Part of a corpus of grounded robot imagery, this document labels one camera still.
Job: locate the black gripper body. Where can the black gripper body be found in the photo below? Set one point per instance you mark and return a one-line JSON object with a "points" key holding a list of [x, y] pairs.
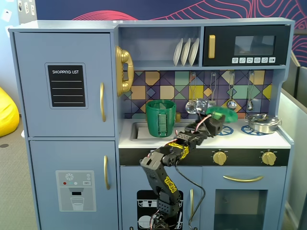
{"points": [[217, 125]]}

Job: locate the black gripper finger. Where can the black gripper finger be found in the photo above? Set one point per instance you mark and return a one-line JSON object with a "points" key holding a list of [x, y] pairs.
{"points": [[222, 118]]}

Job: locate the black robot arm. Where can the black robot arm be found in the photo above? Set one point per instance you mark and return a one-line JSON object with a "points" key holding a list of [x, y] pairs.
{"points": [[158, 172]]}

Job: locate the steel pot lid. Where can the steel pot lid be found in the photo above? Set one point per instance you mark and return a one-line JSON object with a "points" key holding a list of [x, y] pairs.
{"points": [[262, 118]]}

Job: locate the steel ladle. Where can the steel ladle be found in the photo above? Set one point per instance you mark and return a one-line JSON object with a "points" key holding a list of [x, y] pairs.
{"points": [[231, 104]]}

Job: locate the blue toy kitchen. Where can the blue toy kitchen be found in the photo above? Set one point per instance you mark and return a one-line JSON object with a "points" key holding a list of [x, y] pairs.
{"points": [[192, 143]]}

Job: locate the steel hanging spatula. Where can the steel hanging spatula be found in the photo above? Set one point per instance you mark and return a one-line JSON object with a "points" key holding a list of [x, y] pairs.
{"points": [[212, 91]]}

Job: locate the steel slotted skimmer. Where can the steel slotted skimmer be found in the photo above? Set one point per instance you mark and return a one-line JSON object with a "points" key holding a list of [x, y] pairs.
{"points": [[191, 107]]}

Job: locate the small steel spoon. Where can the small steel spoon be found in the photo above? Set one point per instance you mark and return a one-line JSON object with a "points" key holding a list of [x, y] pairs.
{"points": [[250, 105]]}

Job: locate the gold stove knob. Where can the gold stove knob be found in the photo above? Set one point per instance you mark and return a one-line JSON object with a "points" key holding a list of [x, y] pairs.
{"points": [[219, 158], [268, 158]]}

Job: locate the steel pot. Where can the steel pot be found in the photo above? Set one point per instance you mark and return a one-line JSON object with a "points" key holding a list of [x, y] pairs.
{"points": [[262, 127]]}

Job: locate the green ribbed container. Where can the green ribbed container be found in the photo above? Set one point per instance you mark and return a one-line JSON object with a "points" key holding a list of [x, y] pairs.
{"points": [[156, 119]]}

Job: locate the white plate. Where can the white plate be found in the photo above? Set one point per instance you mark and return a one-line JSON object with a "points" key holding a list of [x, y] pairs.
{"points": [[185, 52], [177, 54], [193, 51]]}

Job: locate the grey sink basin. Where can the grey sink basin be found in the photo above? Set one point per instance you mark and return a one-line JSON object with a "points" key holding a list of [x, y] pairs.
{"points": [[141, 133]]}

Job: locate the black microwave door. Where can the black microwave door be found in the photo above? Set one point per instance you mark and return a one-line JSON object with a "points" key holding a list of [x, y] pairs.
{"points": [[223, 43]]}

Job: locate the oven door with window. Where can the oven door with window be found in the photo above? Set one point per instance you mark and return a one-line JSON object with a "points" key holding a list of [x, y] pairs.
{"points": [[239, 198]]}

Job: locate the grey office partition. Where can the grey office partition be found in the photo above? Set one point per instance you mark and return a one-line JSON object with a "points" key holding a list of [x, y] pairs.
{"points": [[296, 143]]}

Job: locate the dishwasher door with black sticker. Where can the dishwasher door with black sticker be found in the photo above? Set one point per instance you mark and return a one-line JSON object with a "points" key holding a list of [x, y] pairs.
{"points": [[129, 182]]}

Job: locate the gold toy telephone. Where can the gold toy telephone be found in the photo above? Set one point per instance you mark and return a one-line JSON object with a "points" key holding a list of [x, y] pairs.
{"points": [[124, 62]]}

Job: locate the freezer door with ice dispenser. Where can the freezer door with ice dispenser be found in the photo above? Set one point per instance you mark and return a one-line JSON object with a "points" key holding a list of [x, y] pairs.
{"points": [[43, 167]]}

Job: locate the fridge door with shopping list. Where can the fridge door with shopping list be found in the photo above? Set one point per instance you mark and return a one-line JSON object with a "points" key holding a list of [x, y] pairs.
{"points": [[31, 83]]}

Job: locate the yellow beanbag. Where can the yellow beanbag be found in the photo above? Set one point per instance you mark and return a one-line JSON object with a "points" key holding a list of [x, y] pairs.
{"points": [[7, 115]]}

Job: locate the round floor cover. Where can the round floor cover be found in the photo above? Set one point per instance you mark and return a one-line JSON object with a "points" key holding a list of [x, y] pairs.
{"points": [[3, 145]]}

